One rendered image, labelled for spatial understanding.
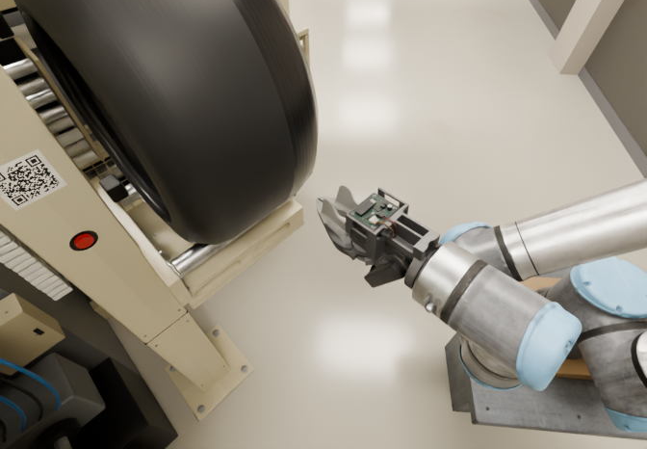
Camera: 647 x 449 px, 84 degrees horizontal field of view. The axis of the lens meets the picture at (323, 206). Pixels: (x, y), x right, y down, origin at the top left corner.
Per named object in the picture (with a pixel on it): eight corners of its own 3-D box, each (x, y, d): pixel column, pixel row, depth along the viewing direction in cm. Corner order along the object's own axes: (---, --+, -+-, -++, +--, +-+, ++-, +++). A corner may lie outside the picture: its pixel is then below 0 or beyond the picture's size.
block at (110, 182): (116, 204, 84) (106, 191, 81) (106, 194, 87) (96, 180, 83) (131, 196, 86) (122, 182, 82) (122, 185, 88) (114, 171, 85)
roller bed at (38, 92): (29, 198, 92) (-71, 97, 68) (11, 168, 98) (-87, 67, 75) (105, 159, 100) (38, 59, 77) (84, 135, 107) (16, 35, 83)
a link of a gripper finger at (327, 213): (315, 178, 56) (359, 206, 51) (318, 204, 60) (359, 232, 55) (299, 189, 54) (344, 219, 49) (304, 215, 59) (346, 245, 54)
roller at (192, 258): (176, 277, 76) (164, 262, 77) (179, 282, 80) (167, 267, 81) (298, 191, 91) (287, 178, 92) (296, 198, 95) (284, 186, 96)
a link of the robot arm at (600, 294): (594, 279, 94) (639, 247, 80) (629, 348, 84) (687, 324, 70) (535, 282, 94) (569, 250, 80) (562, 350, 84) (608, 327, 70)
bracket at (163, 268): (183, 307, 78) (168, 287, 71) (104, 206, 96) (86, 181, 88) (195, 297, 80) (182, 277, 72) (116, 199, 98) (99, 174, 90)
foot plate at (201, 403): (199, 421, 138) (197, 420, 137) (165, 369, 150) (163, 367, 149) (254, 369, 150) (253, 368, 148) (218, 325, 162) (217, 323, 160)
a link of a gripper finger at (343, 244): (339, 210, 56) (382, 240, 52) (340, 218, 57) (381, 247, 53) (318, 227, 54) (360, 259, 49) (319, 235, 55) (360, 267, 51)
